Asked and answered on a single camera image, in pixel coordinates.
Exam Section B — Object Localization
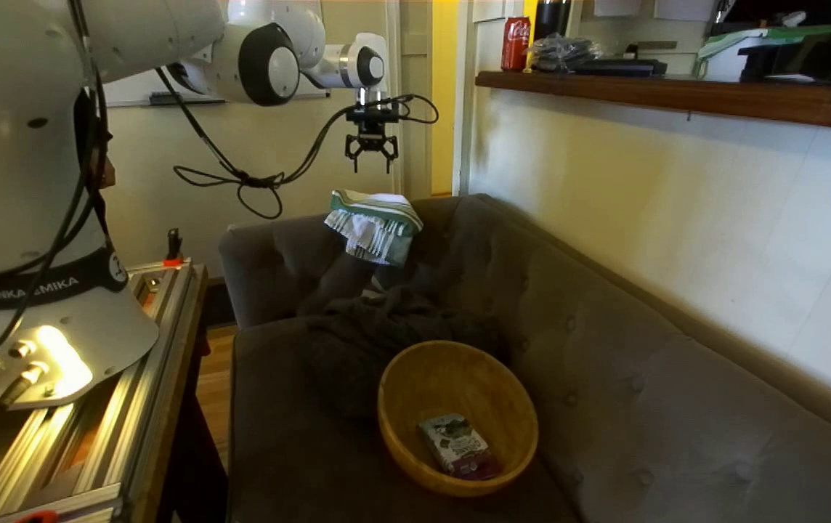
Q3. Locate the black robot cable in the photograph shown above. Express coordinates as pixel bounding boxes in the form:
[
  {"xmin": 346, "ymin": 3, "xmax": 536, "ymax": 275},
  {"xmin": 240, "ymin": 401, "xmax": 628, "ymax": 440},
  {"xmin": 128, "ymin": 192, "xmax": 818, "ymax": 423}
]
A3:
[{"xmin": 150, "ymin": 64, "xmax": 445, "ymax": 224}]

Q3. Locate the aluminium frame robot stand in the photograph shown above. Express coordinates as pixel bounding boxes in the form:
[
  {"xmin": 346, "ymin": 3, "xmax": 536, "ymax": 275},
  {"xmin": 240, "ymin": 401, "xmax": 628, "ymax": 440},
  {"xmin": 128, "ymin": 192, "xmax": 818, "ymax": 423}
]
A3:
[{"xmin": 0, "ymin": 253, "xmax": 233, "ymax": 523}]

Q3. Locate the grey tufted sofa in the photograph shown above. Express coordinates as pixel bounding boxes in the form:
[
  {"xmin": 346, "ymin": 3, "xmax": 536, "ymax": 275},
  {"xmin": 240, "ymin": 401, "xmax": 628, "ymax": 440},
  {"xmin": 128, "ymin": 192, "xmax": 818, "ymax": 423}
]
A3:
[{"xmin": 214, "ymin": 192, "xmax": 831, "ymax": 523}]

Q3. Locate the small black and red clamp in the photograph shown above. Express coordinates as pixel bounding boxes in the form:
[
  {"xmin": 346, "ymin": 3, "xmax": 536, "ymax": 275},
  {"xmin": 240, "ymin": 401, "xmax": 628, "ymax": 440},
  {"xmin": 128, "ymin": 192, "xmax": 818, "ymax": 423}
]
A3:
[{"xmin": 163, "ymin": 224, "xmax": 189, "ymax": 273}]

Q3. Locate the black bottle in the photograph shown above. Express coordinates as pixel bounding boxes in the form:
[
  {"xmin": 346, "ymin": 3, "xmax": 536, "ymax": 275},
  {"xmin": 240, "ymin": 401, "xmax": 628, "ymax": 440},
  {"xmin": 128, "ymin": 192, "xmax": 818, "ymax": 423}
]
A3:
[{"xmin": 532, "ymin": 0, "xmax": 574, "ymax": 44}]

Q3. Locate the dark grey knitted blanket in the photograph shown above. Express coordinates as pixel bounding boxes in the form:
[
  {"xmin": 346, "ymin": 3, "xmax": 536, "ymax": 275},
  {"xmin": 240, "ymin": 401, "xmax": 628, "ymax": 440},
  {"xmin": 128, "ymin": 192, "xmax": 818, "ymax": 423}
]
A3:
[{"xmin": 295, "ymin": 257, "xmax": 499, "ymax": 420}]

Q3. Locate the crumpled plastic bag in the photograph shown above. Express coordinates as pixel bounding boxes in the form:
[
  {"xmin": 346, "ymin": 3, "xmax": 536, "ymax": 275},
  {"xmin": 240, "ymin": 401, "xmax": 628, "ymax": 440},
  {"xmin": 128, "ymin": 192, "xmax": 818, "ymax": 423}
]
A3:
[{"xmin": 529, "ymin": 32, "xmax": 599, "ymax": 74}]

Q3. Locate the black remote control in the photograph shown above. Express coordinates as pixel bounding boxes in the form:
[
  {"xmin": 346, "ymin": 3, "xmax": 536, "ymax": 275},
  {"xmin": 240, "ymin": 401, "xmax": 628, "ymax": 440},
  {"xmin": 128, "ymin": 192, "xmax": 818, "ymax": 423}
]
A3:
[{"xmin": 570, "ymin": 55, "xmax": 670, "ymax": 82}]

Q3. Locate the white and green striped towel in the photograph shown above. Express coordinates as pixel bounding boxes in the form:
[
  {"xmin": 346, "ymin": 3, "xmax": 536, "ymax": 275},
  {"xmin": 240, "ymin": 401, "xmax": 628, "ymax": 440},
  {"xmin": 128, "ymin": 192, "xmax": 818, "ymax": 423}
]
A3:
[{"xmin": 319, "ymin": 185, "xmax": 426, "ymax": 269}]

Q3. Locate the red soda can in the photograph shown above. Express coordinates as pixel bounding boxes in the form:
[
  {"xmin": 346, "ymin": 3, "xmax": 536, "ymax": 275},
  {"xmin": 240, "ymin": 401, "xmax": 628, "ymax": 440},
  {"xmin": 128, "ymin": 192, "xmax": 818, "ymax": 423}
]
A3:
[{"xmin": 499, "ymin": 15, "xmax": 534, "ymax": 74}]

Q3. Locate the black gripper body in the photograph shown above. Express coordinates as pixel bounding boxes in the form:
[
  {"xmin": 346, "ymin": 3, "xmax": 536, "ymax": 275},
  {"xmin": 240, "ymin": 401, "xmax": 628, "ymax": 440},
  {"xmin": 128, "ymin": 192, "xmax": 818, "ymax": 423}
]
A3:
[{"xmin": 340, "ymin": 92, "xmax": 409, "ymax": 144}]

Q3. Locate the small snack packet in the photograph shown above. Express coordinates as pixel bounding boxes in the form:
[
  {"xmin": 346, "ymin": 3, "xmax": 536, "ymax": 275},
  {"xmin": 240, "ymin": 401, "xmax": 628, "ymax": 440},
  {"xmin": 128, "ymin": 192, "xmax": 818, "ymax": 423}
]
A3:
[{"xmin": 414, "ymin": 408, "xmax": 494, "ymax": 480}]

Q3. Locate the wooden counter top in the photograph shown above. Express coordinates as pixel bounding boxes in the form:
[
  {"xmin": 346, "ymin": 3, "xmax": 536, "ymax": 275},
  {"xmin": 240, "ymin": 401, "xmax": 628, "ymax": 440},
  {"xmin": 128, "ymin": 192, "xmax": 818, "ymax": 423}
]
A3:
[{"xmin": 473, "ymin": 66, "xmax": 831, "ymax": 135}]

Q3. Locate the round wooden bowl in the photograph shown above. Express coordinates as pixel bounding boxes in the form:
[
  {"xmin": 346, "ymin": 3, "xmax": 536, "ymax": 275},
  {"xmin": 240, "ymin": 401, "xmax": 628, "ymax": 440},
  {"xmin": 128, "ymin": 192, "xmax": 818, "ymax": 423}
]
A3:
[{"xmin": 374, "ymin": 337, "xmax": 542, "ymax": 499}]

